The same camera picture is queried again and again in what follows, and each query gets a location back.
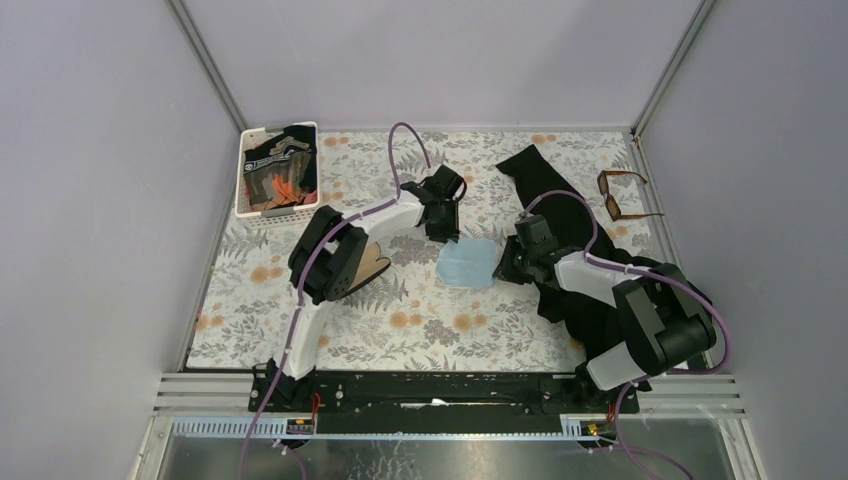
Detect floral patterned table mat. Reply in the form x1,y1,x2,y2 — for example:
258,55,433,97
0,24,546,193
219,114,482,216
185,130,665,372

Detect grey slotted cable duct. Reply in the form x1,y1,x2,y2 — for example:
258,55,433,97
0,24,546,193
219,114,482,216
173,413,614,441

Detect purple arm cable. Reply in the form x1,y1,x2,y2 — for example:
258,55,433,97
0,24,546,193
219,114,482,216
235,121,433,480
523,190,730,376

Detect white perforated plastic basket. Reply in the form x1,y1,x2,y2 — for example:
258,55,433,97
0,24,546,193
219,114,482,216
233,121,321,230

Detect brown tortoiseshell sunglasses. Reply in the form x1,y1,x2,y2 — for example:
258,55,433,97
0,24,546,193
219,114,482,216
596,169,665,223

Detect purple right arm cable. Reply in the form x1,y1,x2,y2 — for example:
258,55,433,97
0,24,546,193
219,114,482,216
523,190,730,376

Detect black glasses case tan lining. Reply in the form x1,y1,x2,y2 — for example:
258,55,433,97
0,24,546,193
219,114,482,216
348,243,391,293

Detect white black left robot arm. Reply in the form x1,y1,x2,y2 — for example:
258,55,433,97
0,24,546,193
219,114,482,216
271,165,467,411

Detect black orange clothes in basket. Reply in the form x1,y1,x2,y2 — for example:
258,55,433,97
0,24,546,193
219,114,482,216
241,122,319,211

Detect light blue cleaning cloth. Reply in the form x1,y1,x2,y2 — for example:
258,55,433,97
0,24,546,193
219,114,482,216
436,237,498,289

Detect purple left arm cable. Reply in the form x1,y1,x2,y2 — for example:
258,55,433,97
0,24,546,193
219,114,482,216
235,121,433,480

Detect black cloth garment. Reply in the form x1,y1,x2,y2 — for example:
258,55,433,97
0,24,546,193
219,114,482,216
495,144,714,362

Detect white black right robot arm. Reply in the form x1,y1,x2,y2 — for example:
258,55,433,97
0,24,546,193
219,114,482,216
493,215,717,412

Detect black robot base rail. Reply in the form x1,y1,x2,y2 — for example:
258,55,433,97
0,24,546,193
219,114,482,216
247,366,639,427

